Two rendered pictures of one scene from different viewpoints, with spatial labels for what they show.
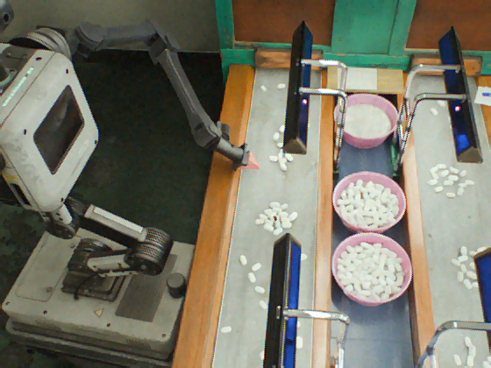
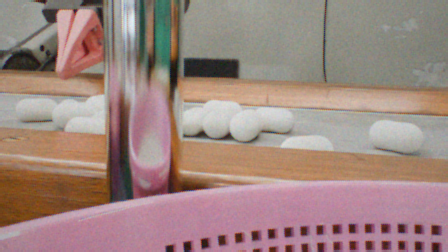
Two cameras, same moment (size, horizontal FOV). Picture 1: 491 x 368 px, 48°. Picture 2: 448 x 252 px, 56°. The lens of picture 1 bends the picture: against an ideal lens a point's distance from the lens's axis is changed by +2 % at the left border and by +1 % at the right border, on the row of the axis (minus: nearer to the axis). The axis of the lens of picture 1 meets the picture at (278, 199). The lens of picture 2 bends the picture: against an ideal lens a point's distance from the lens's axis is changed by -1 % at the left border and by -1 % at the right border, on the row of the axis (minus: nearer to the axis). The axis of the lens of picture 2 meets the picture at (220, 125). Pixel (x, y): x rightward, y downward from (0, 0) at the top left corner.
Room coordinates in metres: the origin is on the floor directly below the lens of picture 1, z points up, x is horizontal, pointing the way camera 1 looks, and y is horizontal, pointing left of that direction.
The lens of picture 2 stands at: (1.58, -0.36, 0.81)
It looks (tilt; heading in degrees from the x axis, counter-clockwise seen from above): 10 degrees down; 98
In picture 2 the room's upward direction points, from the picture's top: 1 degrees clockwise
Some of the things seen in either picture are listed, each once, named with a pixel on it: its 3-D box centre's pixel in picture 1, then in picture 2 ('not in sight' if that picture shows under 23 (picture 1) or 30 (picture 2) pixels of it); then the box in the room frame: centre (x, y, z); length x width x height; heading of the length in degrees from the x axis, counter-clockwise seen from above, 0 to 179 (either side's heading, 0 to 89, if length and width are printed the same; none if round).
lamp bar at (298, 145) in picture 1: (299, 82); not in sight; (1.48, -0.08, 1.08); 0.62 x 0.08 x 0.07; 176
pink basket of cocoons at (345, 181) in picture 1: (367, 207); not in sight; (1.19, -0.34, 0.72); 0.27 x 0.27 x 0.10
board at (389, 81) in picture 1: (365, 80); not in sight; (1.85, -0.38, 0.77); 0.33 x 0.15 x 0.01; 86
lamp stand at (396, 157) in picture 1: (425, 125); not in sight; (1.44, -0.55, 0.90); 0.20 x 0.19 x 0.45; 176
